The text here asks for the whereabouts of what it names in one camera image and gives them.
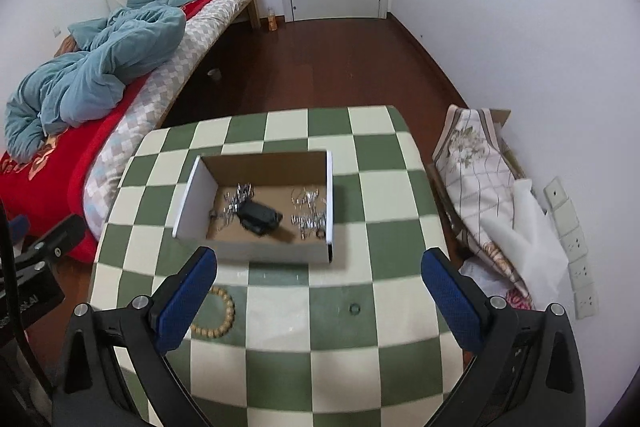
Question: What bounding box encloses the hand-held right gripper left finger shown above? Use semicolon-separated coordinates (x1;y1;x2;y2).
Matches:
52;247;217;427

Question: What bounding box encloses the green white checkered tablecloth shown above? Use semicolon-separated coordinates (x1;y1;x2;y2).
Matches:
89;105;476;427

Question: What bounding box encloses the silver chain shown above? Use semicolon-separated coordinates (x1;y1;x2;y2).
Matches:
291;188;322;208

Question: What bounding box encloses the grey checkered bed sheet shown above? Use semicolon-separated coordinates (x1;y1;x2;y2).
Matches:
82;0;251;235

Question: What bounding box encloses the white socket panel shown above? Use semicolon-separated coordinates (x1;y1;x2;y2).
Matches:
568;257;594;291
560;227;587;261
543;177;569;208
552;202;581;234
575;287;600;320

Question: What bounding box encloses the brown pillow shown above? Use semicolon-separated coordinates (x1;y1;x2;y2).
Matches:
52;34;81;56

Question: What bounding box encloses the wooden bed frame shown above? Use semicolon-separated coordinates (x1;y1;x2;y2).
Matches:
235;0;262;30

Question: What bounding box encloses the white cardboard box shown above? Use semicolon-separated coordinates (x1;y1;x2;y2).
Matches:
172;150;335;265

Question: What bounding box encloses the floral patterned cloth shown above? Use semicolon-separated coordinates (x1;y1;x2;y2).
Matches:
432;104;543;304

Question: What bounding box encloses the silver chain bracelet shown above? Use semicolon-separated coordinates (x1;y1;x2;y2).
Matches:
209;201;242;226

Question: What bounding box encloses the wooden bead bracelet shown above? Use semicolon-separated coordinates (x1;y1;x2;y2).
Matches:
190;285;236;339

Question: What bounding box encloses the white plastic bag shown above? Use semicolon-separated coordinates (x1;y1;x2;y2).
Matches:
460;257;537;311

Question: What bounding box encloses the black fitness band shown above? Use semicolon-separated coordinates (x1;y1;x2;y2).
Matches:
236;201;281;237

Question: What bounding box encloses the blue quilt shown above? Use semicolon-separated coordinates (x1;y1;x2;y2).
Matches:
5;4;187;160

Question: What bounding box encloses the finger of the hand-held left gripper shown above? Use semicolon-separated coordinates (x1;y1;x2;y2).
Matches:
17;213;87;264
7;215;29;242

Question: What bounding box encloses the silver link necklace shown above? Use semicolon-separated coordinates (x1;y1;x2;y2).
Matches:
291;208;329;241

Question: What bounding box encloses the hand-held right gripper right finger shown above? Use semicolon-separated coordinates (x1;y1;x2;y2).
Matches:
421;248;586;427

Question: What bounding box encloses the bed with red blanket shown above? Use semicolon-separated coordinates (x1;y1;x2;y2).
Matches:
0;0;248;242

